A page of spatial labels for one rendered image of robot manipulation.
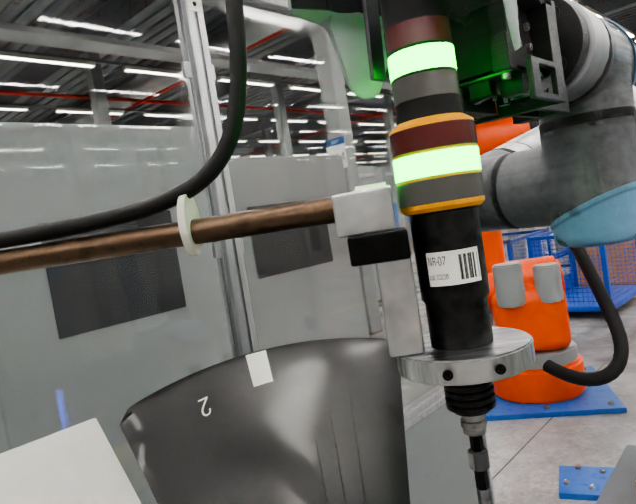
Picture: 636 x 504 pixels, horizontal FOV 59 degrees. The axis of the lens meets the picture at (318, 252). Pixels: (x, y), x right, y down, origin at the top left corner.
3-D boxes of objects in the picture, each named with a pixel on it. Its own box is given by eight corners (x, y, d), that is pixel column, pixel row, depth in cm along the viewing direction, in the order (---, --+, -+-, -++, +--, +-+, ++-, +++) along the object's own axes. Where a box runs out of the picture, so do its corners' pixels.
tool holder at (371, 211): (358, 398, 27) (326, 194, 26) (363, 359, 34) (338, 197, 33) (554, 376, 25) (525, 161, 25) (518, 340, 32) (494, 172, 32)
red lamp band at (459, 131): (392, 155, 27) (388, 129, 27) (391, 163, 31) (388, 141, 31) (485, 139, 26) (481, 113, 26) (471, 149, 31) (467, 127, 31)
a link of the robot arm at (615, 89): (651, 108, 50) (639, 12, 49) (619, 101, 42) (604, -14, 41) (560, 128, 55) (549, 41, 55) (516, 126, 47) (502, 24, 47)
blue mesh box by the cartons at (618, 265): (534, 319, 658) (522, 237, 653) (574, 298, 747) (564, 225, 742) (614, 320, 596) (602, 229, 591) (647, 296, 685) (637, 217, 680)
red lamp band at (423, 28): (387, 48, 27) (383, 23, 27) (386, 66, 30) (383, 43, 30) (457, 34, 27) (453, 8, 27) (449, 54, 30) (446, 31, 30)
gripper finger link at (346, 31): (306, 93, 29) (446, 87, 33) (287, -24, 28) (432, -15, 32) (282, 109, 32) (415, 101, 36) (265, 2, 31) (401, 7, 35)
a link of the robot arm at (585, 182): (551, 240, 57) (536, 133, 57) (670, 232, 48) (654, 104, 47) (503, 253, 53) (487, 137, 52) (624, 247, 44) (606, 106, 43)
